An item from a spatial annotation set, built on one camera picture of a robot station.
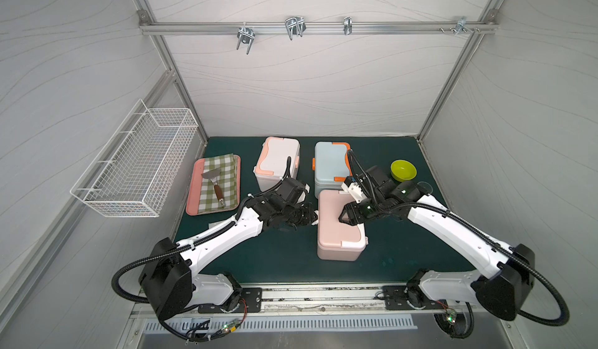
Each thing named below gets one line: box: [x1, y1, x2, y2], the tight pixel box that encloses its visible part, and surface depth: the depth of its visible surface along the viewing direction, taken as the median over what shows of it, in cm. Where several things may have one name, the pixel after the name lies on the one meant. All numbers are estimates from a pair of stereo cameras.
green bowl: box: [390, 158, 418, 183], surface depth 106 cm
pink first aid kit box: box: [316, 189, 369, 262], surface depth 75 cm
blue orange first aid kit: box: [312, 141, 352, 199], surface depth 95 cm
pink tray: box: [186, 155, 242, 216], surface depth 103 cm
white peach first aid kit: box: [253, 137, 301, 193], surface depth 98 cm
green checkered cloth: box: [197, 153, 239, 213], surface depth 105 cm
